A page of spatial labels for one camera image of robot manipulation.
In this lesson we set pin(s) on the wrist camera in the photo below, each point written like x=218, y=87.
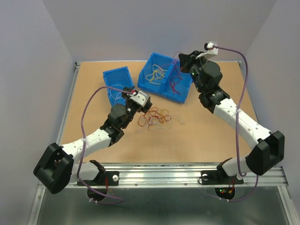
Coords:
x=140, y=98
x=210, y=51

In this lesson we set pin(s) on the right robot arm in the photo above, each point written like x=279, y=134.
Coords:
x=267, y=147

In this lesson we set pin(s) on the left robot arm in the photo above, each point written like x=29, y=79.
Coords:
x=63, y=164

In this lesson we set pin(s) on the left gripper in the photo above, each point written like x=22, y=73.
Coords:
x=144, y=108

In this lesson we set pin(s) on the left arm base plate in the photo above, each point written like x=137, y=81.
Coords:
x=109, y=178

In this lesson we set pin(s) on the aluminium rail frame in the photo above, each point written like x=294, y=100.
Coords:
x=159, y=172

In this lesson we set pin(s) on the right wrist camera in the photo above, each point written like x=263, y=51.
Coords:
x=210, y=51

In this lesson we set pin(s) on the blue double-compartment bin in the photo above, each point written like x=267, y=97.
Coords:
x=161, y=75

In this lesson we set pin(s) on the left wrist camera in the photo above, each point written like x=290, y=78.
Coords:
x=140, y=98

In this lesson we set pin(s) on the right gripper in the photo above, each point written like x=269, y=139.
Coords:
x=185, y=60

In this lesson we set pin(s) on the small blue bin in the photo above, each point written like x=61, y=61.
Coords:
x=117, y=78

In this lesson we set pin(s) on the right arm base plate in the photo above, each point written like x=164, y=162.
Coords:
x=215, y=177

